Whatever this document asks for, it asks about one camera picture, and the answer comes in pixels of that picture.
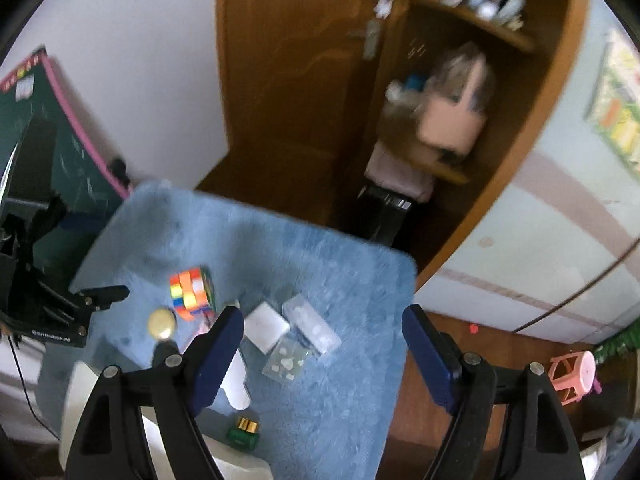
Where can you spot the brown wooden shelf unit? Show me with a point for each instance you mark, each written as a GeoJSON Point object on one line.
{"type": "Point", "coordinates": [545, 85]}

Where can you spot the folded pink cloth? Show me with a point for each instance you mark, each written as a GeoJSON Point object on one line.
{"type": "Point", "coordinates": [400, 175]}

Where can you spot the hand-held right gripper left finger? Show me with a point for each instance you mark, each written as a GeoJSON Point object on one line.
{"type": "Point", "coordinates": [220, 360]}

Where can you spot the small blue container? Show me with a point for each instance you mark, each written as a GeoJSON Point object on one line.
{"type": "Point", "coordinates": [415, 82]}

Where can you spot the clear case with blue label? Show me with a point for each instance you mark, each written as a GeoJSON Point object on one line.
{"type": "Point", "coordinates": [312, 327]}

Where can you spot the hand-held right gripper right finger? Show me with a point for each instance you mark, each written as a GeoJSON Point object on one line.
{"type": "Point", "coordinates": [430, 360]}

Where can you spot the green plant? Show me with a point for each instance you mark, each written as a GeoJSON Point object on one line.
{"type": "Point", "coordinates": [620, 345]}

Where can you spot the blue upholstered ottoman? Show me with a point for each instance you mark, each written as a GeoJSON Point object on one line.
{"type": "Point", "coordinates": [325, 410]}

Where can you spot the multicoloured puzzle cube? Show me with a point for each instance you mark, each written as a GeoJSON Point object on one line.
{"type": "Point", "coordinates": [190, 295]}

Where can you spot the pink plastic stool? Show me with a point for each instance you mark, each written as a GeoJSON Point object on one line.
{"type": "Point", "coordinates": [572, 375]}

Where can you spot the white wardrobe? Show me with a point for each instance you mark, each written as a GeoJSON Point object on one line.
{"type": "Point", "coordinates": [525, 260]}

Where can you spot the white door hook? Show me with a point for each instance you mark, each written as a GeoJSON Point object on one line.
{"type": "Point", "coordinates": [384, 5]}

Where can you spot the pink bag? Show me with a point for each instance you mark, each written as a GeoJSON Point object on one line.
{"type": "Point", "coordinates": [450, 125]}

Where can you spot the clear packet of white pieces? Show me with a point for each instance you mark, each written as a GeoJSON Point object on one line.
{"type": "Point", "coordinates": [285, 362]}

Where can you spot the pale pink oblong case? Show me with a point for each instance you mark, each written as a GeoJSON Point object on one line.
{"type": "Point", "coordinates": [237, 385]}

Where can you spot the brown wooden door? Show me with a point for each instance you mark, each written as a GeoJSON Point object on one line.
{"type": "Point", "coordinates": [280, 85]}

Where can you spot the small red ball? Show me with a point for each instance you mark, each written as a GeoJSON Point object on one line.
{"type": "Point", "coordinates": [472, 329]}

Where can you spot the green bottle with gold cap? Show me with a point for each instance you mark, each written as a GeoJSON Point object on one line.
{"type": "Point", "coordinates": [242, 437]}

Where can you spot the green chalkboard with pink frame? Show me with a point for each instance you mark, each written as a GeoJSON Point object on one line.
{"type": "Point", "coordinates": [75, 170]}

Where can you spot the black chalkboard bracket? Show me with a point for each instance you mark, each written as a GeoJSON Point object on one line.
{"type": "Point", "coordinates": [120, 169]}

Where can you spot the wall poster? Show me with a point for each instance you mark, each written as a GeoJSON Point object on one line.
{"type": "Point", "coordinates": [617, 110]}

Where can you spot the grey blue cloth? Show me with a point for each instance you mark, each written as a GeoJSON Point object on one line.
{"type": "Point", "coordinates": [612, 452]}

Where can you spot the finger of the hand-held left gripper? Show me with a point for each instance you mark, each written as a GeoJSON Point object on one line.
{"type": "Point", "coordinates": [102, 296]}

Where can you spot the round gold tin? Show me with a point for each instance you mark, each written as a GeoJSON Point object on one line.
{"type": "Point", "coordinates": [161, 324]}

